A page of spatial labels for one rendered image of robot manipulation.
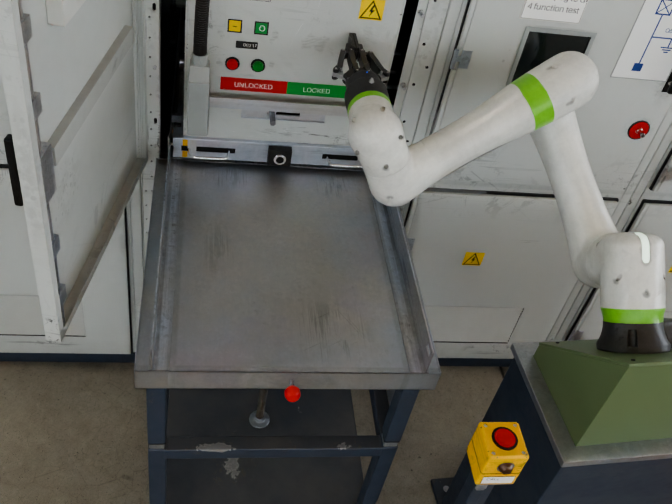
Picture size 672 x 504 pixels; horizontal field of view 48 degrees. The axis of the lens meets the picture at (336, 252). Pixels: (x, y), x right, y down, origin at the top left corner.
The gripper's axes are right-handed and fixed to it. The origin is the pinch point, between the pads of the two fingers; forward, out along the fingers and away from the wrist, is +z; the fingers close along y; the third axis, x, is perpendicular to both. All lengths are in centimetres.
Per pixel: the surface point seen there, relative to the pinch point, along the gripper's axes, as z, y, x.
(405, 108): 3.6, 17.1, -18.1
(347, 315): -49, -1, -38
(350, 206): -11.9, 4.2, -38.3
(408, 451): -32, 35, -123
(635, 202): 3, 93, -45
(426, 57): 3.6, 19.1, -3.4
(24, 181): -56, -62, 2
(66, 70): -34, -58, 9
